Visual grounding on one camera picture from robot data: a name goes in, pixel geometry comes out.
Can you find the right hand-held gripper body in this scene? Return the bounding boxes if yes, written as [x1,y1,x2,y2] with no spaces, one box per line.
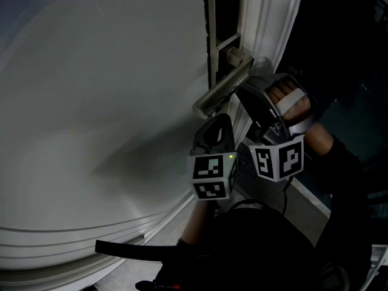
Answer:
[248,73,319,182]

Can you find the silver door lever handle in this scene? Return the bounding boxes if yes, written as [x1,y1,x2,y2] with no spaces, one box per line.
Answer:
[192,46,255,120]

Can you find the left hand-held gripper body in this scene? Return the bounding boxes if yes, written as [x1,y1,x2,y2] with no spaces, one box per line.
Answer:
[187,145,239,201]

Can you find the person's right forearm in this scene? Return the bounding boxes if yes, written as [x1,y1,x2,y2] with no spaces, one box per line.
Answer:
[301,120,337,158]

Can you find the black screen device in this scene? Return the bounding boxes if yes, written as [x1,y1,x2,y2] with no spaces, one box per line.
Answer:
[94,239,213,262]

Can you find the person's left forearm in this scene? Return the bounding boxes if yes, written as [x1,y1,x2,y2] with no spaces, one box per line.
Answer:
[181,199,215,246]

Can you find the white door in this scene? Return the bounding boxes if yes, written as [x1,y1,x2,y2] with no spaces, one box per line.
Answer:
[0,0,252,289]

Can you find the person's black clothing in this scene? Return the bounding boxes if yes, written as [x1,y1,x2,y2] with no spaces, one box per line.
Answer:
[135,132,376,291]

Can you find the person's right hand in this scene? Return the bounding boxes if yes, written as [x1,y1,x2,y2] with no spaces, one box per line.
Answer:
[266,79,312,123]

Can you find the grey concrete step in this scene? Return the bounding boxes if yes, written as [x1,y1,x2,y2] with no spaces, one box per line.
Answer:
[236,144,333,248]

